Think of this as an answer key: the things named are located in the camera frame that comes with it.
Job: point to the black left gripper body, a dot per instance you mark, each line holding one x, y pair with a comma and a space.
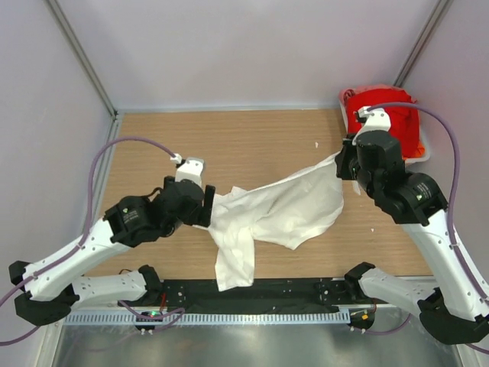
194, 217

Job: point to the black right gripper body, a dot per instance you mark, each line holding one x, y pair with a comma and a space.
348, 167

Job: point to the white t-shirt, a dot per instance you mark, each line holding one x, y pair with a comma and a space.
287, 212

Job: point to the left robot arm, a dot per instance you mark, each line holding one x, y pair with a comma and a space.
54, 287

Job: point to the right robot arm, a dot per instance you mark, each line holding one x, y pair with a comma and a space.
455, 311

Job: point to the red t-shirt in basket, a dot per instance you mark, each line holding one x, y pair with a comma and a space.
397, 122

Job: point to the orange garment in basket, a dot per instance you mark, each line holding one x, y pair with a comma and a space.
413, 151

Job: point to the grey perforated plastic basket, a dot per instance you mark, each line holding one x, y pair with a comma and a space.
420, 156

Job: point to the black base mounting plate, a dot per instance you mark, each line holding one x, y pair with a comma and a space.
267, 294

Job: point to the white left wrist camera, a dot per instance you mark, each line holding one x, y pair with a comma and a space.
190, 169

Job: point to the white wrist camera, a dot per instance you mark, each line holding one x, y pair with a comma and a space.
372, 120
190, 169

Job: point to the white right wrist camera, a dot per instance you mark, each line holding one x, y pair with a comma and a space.
372, 120

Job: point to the slotted cable duct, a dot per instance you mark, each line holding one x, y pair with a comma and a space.
122, 318

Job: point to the aluminium frame rail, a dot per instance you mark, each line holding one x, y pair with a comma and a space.
252, 290

